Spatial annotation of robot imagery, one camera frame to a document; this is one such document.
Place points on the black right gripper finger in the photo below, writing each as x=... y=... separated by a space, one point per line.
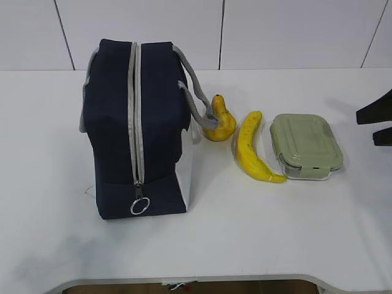
x=377 y=112
x=383 y=137

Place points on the yellow banana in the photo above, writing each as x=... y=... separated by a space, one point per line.
x=246 y=154

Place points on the navy blue lunch bag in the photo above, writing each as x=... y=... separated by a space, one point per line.
x=139 y=101

